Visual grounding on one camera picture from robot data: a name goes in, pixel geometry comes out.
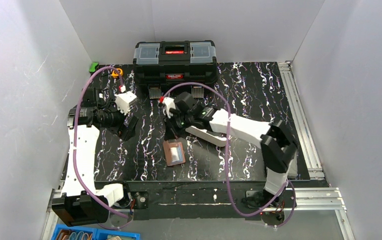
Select brown leather card holder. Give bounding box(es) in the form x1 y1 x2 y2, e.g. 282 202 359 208
163 140 186 167

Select white plastic card tray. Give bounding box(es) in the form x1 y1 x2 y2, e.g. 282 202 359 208
185 126 227 147

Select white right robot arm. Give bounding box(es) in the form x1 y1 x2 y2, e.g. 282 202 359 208
159 92 298 208

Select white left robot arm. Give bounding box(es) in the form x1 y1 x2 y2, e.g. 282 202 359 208
51 87 138 227

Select orange tape measure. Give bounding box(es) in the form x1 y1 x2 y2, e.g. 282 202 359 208
111 68 123 79

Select green small tool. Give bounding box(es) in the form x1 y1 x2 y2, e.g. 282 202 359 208
88 62 99 74

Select black Delixi toolbox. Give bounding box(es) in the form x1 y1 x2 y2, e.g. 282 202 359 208
133 40 219 99

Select blue plastic bin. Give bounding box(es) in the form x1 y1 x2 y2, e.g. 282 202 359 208
50 224 141 240

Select grey flat box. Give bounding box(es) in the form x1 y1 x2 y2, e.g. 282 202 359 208
287 154 298 179

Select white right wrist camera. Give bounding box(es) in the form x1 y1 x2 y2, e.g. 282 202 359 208
159 96 176 119

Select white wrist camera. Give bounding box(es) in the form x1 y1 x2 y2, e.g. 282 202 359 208
159 96 176 119
115 91 137 115

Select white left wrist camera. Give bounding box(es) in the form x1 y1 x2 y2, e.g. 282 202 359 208
115 91 137 115

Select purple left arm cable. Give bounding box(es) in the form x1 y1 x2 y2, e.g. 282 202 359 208
72 65 133 231

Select aluminium frame rail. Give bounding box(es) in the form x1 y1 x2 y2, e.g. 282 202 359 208
278 61 355 240

